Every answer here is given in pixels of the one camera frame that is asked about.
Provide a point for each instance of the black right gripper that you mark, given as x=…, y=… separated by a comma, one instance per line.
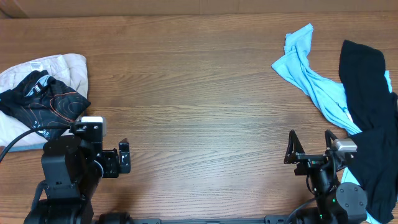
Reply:
x=310, y=160

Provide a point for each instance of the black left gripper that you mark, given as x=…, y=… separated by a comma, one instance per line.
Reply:
x=113, y=167

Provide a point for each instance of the black printed cycling jersey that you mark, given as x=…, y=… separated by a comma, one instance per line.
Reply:
x=34, y=100

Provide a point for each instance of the beige folded trousers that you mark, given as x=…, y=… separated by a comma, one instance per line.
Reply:
x=68, y=68

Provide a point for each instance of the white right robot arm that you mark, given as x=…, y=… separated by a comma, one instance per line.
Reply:
x=333, y=201

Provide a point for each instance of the blue denim jeans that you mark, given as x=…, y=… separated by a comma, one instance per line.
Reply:
x=26, y=148

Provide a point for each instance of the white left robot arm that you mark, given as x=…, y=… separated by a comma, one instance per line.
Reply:
x=73, y=170

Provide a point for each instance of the light blue shirt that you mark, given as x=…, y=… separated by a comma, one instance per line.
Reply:
x=328, y=96

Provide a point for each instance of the plain black garment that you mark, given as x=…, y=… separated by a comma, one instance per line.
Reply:
x=373, y=109

